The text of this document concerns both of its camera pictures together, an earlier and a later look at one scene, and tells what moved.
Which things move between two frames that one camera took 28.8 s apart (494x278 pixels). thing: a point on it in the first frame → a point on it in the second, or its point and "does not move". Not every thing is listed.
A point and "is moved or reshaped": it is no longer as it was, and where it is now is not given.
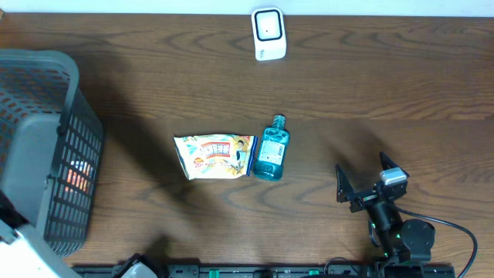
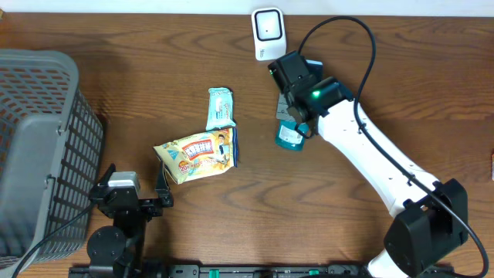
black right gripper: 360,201 → 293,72
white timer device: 269,33 does not move
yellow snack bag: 217,155 is moved or reshaped
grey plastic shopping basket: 51,146 does not move
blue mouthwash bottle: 274,144 → 315,68
